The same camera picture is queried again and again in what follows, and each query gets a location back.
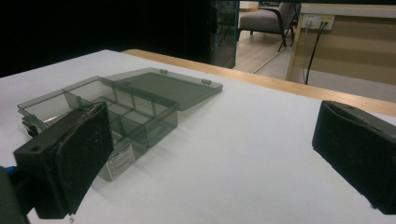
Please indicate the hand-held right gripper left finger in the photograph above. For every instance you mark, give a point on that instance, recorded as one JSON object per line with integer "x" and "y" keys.
{"x": 67, "y": 155}

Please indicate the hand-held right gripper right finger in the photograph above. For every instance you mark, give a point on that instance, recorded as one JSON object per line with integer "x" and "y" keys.
{"x": 355, "y": 146}

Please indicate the clear grey compartment box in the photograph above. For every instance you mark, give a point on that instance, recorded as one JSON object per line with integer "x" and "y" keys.
{"x": 146, "y": 102}

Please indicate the wooden counter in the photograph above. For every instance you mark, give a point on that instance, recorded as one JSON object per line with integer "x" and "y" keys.
{"x": 348, "y": 46}

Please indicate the grey armchair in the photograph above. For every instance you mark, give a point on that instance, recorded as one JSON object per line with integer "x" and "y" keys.
{"x": 267, "y": 20}

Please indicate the glass partition panel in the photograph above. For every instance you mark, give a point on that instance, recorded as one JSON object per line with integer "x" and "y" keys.
{"x": 224, "y": 32}

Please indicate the white wall socket strip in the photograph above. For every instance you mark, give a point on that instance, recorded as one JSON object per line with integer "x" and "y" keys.
{"x": 318, "y": 21}

